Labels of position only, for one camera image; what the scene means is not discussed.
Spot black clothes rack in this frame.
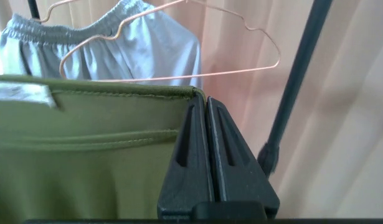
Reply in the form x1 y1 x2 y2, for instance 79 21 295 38
26 0 334 180

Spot green garment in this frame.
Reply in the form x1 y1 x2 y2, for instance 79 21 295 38
0 74 207 222

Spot pink clothes hanger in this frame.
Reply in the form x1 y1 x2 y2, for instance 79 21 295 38
38 0 74 24
59 0 281 83

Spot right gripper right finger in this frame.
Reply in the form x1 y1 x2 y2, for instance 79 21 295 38
206 96 281 219

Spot pale grey shorts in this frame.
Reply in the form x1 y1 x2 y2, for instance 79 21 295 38
0 0 203 90

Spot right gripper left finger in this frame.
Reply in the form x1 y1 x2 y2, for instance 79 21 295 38
156 93 215 220

